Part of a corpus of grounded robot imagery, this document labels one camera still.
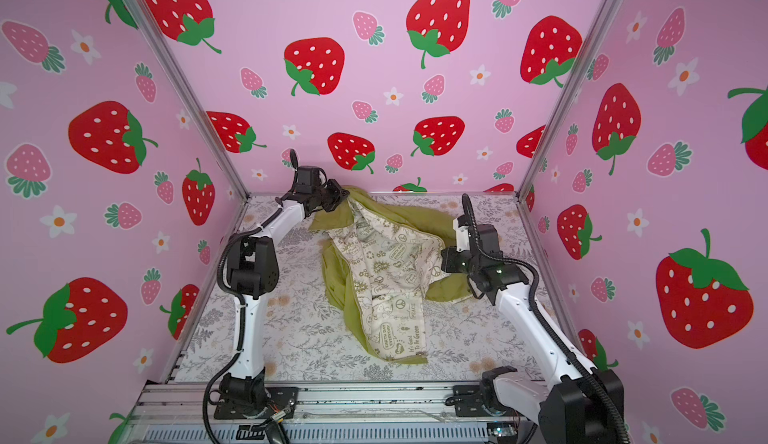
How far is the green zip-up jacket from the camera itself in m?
0.85

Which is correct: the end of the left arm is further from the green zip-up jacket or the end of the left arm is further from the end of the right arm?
the end of the right arm

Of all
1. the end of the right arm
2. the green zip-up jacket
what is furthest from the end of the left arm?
the end of the right arm
